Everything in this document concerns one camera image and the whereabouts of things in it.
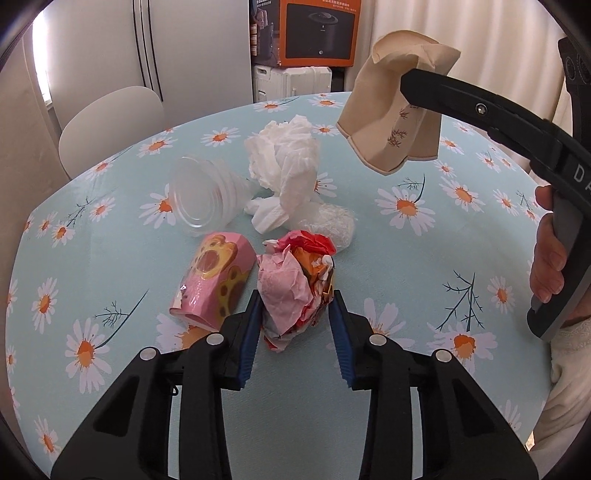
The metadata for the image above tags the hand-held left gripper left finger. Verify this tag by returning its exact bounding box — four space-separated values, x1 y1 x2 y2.
51 290 263 480

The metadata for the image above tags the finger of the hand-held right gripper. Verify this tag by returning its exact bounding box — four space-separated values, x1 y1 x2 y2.
401 68 575 158

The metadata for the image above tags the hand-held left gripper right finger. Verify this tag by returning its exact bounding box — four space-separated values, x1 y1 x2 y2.
329 290 540 480

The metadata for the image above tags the red wrapper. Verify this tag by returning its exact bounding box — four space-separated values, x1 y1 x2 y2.
256 231 338 354

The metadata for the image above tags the beige paper napkin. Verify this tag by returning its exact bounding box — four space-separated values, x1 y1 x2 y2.
337 30 462 175

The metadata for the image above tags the person's right forearm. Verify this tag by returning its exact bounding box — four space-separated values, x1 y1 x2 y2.
531 318 591 467

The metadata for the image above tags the person's right hand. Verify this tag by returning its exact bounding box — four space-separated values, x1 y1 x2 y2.
529 185 568 303

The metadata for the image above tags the cream curtain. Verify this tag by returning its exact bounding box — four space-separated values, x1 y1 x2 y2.
344 0 568 134

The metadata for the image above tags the daisy print tablecloth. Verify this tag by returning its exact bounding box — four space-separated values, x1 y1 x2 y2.
4 91 561 480

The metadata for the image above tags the clear plastic bag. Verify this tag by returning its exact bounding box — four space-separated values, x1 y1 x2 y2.
302 203 356 254

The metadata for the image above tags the clear plastic cup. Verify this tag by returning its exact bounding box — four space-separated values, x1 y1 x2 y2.
168 156 254 238

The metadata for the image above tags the orange appliance box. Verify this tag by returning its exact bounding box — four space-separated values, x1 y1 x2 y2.
249 0 363 69

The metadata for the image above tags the white ribbed box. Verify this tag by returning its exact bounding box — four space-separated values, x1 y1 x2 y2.
253 65 333 103

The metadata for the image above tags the crumpled white tissue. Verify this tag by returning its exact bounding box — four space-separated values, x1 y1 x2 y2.
244 114 322 234

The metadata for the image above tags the white chair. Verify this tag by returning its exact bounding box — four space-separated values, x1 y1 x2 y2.
58 86 168 181

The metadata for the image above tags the white wardrobe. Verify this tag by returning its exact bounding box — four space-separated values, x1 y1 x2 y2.
46 0 254 134

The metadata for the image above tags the window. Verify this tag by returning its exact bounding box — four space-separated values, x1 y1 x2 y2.
32 7 54 109

